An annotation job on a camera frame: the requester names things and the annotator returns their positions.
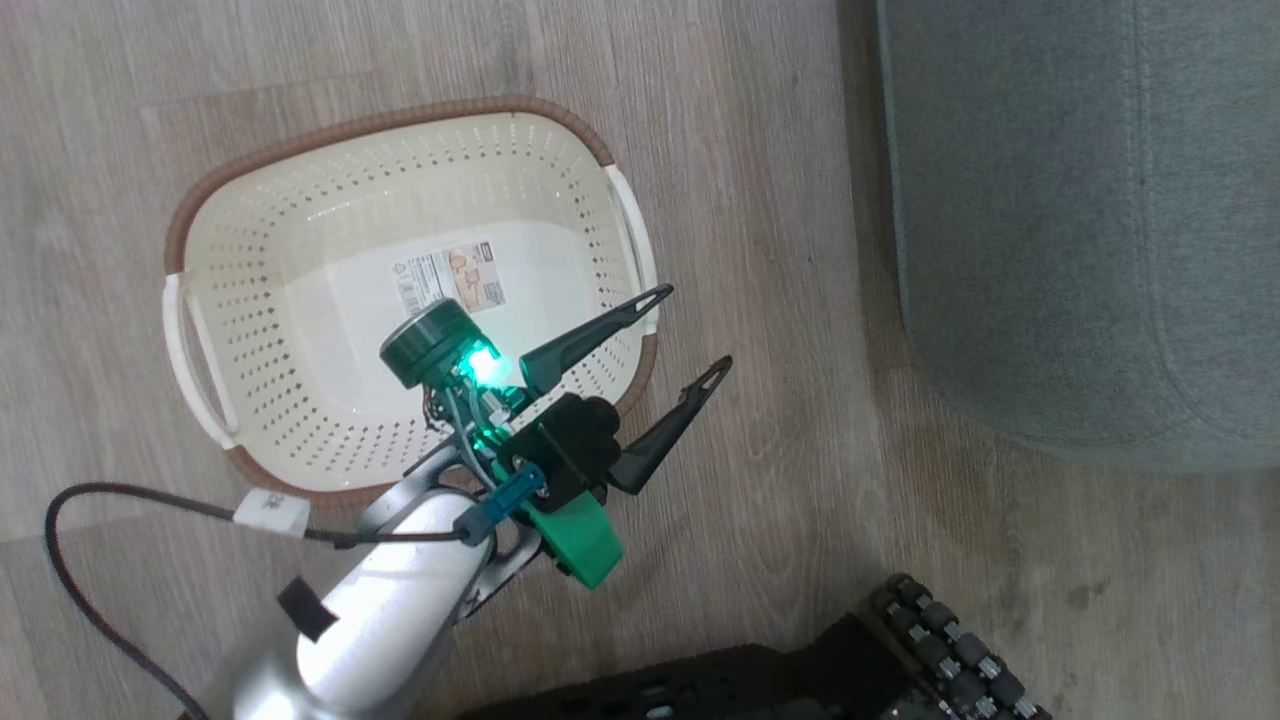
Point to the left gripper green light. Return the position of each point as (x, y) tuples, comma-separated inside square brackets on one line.
[(570, 440)]

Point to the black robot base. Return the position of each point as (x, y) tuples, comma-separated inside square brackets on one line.
[(720, 685)]

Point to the cream laundry basket brown rim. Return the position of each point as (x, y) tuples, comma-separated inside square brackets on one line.
[(300, 290)]

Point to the grey sofa seat module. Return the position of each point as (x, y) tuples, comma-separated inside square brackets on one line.
[(1080, 220)]

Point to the paper label sticker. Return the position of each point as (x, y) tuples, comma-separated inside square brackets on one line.
[(450, 275)]

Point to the black roller omni wheel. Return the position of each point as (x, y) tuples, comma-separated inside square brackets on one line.
[(950, 650)]

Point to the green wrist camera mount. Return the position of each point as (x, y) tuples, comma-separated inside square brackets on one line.
[(580, 540)]

